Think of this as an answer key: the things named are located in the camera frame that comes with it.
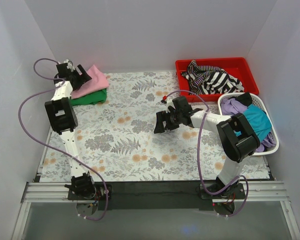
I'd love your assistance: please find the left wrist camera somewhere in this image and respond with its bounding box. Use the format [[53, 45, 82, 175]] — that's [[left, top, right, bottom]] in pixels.
[[63, 59, 76, 72]]

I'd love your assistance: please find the floral table mat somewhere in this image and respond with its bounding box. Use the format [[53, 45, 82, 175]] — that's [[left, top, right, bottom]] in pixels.
[[36, 71, 271, 182]]

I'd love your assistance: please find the black garment in basket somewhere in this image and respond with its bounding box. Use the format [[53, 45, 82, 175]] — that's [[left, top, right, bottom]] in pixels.
[[235, 92, 253, 107]]

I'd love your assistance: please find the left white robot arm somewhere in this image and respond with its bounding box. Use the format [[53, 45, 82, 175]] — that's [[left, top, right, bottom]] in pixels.
[[44, 59, 97, 200]]

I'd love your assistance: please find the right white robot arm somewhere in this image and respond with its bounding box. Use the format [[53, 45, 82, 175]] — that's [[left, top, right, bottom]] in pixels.
[[153, 96, 260, 199]]

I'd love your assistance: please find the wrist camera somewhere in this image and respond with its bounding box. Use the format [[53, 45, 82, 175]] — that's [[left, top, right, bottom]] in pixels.
[[63, 59, 76, 72], [161, 95, 176, 115]]

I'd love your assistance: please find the aluminium frame rail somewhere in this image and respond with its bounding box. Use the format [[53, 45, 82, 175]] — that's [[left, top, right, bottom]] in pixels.
[[12, 180, 300, 240]]

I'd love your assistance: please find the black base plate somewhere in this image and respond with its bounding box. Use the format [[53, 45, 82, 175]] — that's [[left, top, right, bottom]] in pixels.
[[65, 181, 248, 213]]

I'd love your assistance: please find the teal t-shirt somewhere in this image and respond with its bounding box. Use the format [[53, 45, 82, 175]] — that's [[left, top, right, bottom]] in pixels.
[[243, 104, 272, 145]]

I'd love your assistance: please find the white laundry basket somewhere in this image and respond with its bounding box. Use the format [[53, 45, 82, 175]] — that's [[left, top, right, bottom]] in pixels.
[[217, 92, 279, 156]]

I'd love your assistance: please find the pink t-shirt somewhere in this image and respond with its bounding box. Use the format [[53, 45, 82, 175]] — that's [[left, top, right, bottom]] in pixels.
[[71, 65, 109, 99]]

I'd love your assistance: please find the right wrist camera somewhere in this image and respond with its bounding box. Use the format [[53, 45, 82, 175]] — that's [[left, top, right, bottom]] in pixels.
[[161, 95, 176, 115]]

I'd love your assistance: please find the black white striped shirt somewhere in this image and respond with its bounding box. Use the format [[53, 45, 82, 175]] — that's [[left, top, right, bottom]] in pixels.
[[181, 60, 245, 95]]

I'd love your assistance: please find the red plastic bin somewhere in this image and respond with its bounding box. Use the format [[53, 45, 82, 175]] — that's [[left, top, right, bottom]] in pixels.
[[175, 57, 259, 95]]

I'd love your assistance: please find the green t-shirt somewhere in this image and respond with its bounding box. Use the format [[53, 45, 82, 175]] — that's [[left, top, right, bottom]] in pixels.
[[70, 88, 107, 106]]

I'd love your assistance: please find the lavender t-shirt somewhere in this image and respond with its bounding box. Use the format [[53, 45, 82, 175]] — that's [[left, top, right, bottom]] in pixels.
[[220, 98, 248, 116]]

